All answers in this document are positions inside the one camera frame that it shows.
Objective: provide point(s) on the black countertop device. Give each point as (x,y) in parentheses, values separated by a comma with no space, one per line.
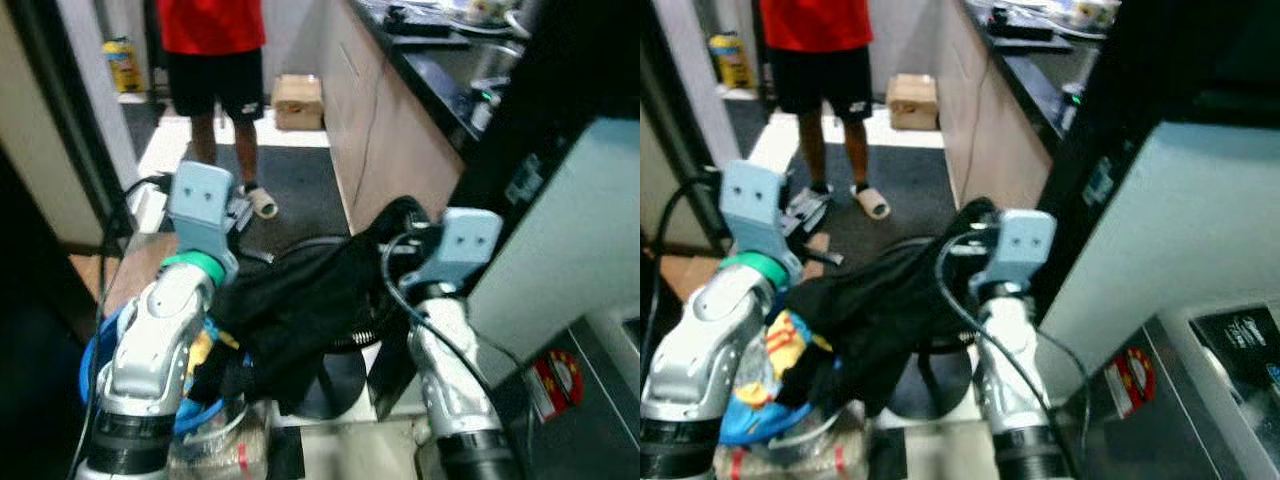
(1020,25)
(418,22)

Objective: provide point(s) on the grey power strip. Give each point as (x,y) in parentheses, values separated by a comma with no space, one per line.
(1072,98)
(484,105)

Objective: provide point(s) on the dark door frame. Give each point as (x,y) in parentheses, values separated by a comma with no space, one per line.
(80,120)
(700,110)

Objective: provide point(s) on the clear plastic wrapped pack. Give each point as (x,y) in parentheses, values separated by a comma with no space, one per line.
(225,450)
(800,460)

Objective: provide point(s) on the black garment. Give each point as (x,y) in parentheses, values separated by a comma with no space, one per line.
(880,300)
(310,300)

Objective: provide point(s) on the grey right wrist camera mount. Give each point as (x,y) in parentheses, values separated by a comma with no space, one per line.
(1022,245)
(465,245)

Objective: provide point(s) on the black washer control panel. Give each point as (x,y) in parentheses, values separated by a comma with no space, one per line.
(1245,350)

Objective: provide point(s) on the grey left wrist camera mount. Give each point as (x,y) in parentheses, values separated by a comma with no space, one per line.
(755,205)
(200,205)

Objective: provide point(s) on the brown cardboard box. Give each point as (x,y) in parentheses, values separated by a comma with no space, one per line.
(298,100)
(912,100)

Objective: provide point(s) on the dark grey floor mat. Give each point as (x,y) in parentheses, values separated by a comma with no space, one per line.
(300,190)
(910,190)

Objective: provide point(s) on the blue plastic laundry basket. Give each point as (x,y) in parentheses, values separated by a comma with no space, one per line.
(95,370)
(760,432)

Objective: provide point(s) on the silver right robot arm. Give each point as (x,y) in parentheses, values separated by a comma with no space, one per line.
(450,380)
(1010,380)

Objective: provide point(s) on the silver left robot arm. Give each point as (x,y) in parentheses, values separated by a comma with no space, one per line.
(155,340)
(715,340)

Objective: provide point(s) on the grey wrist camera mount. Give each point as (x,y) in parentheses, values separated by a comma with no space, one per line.
(200,205)
(1022,245)
(465,245)
(755,205)

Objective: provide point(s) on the yellow plastic bottle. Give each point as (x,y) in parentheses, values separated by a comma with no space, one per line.
(123,65)
(730,62)

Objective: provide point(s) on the person in red shirt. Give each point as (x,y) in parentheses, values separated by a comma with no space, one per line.
(210,50)
(820,50)

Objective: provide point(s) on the red round sticker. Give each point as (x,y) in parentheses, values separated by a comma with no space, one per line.
(1130,382)
(557,385)

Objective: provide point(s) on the wooden kitchen cabinet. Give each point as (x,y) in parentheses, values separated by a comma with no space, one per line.
(385,140)
(990,130)

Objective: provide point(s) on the yellow and blue garment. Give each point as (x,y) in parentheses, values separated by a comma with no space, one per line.
(203,355)
(785,345)

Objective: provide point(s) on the white patterned mug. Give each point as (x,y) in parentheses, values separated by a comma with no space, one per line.
(1085,12)
(502,10)
(480,10)
(1108,12)

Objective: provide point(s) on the brown wooden floor board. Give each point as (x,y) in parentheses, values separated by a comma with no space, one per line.
(125,270)
(690,275)

